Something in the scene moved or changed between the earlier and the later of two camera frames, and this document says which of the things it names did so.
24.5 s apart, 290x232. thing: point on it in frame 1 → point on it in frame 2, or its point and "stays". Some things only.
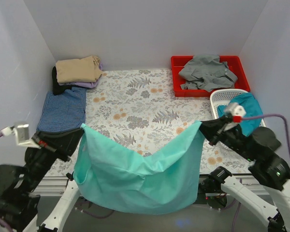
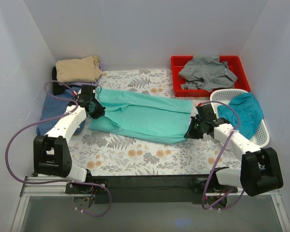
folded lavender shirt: x=92 y=85 stays
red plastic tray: x=233 y=63 stays
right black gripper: x=220 y=130 → x=192 y=129
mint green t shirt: x=112 y=178 → x=142 y=116
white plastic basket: x=222 y=96 stays
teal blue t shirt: x=248 y=101 stays
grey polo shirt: x=208 y=72 stays
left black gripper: x=54 y=148 → x=96 y=110
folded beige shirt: x=86 y=69 stays
